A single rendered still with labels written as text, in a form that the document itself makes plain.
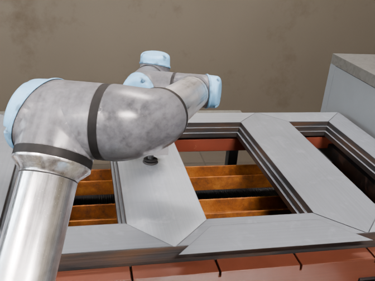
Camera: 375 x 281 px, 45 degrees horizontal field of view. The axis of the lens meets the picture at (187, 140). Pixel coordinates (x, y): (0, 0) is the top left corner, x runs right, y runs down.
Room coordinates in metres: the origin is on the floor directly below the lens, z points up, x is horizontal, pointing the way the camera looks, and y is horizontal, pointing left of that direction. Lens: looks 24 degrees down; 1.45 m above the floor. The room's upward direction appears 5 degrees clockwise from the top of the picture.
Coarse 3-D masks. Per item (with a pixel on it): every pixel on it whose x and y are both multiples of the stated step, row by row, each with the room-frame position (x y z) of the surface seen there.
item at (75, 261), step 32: (192, 128) 1.43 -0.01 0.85; (224, 128) 1.46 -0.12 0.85; (320, 128) 1.55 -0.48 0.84; (256, 160) 1.27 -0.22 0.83; (352, 160) 1.35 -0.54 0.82; (288, 192) 1.06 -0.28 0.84; (0, 224) 0.80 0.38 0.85; (224, 224) 0.86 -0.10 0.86; (64, 256) 0.71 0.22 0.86; (96, 256) 0.73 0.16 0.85; (128, 256) 0.74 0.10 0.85; (160, 256) 0.76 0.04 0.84; (192, 256) 0.77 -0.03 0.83; (224, 256) 0.79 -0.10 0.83
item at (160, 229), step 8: (128, 224) 0.82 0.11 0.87; (136, 224) 0.83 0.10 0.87; (144, 224) 0.83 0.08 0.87; (152, 224) 0.83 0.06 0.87; (160, 224) 0.83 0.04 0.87; (168, 224) 0.84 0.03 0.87; (176, 224) 0.84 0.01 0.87; (184, 224) 0.84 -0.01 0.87; (192, 224) 0.84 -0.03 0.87; (200, 224) 0.85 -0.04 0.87; (152, 232) 0.80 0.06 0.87; (160, 232) 0.80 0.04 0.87; (168, 232) 0.81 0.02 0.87; (176, 232) 0.81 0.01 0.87; (184, 232) 0.81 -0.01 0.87
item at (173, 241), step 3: (180, 237) 0.79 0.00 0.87; (183, 237) 0.80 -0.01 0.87; (186, 237) 0.80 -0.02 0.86; (162, 240) 0.78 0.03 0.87; (165, 240) 0.78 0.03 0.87; (168, 240) 0.78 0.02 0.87; (171, 240) 0.78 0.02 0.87; (174, 240) 0.78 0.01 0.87; (177, 240) 0.78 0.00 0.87; (180, 240) 0.78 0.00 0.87; (168, 243) 0.77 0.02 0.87; (171, 243) 0.77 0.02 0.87; (174, 243) 0.77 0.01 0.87; (177, 243) 0.77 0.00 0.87; (174, 246) 0.76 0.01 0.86
